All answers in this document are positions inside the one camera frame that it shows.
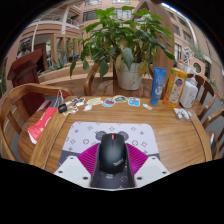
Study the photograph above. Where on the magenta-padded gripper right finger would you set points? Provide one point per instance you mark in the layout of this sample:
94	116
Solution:
151	170

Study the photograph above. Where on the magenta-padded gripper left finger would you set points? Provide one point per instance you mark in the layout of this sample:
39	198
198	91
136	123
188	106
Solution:
71	170

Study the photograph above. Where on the black computer mouse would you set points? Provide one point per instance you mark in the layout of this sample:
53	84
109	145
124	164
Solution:
112	153

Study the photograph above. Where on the grey white printed mouse pad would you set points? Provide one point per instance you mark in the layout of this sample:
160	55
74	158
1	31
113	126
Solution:
83	133

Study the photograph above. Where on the red paper shopping bag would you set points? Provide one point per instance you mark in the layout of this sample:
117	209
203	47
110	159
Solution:
41	125

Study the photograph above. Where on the small black key fob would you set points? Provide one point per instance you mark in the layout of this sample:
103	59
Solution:
62	108

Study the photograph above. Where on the small white plastic packet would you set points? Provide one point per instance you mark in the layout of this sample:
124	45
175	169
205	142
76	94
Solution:
181	113

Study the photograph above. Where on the blue square sticker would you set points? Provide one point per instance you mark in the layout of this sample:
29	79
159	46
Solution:
134	101

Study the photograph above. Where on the cream sticker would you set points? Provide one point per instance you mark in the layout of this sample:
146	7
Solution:
95	101

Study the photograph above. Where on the wooden chair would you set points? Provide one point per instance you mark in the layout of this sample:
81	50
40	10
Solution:
205	96
215	133
89	78

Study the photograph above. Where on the round colourful sticker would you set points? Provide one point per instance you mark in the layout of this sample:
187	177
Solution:
108	102

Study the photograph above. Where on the oval colourful sticker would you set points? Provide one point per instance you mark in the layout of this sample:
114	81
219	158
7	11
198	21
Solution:
120	99

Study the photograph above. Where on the white pump bottle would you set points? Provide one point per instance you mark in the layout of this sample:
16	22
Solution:
188	93

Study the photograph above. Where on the blue tube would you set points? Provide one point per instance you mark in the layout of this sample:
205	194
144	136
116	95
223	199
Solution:
158	85

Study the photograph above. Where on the yellow liquid bottle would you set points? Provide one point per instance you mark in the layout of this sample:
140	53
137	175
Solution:
174	86

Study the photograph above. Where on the wooden armchair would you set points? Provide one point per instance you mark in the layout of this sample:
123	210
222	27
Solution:
20	91

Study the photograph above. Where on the dark red wooden lectern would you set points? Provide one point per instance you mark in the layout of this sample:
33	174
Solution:
25	76

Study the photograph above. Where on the potted green plant white pot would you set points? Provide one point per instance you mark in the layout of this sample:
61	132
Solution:
126	43

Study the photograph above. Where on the grey bust statue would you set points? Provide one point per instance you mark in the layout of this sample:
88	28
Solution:
24	49

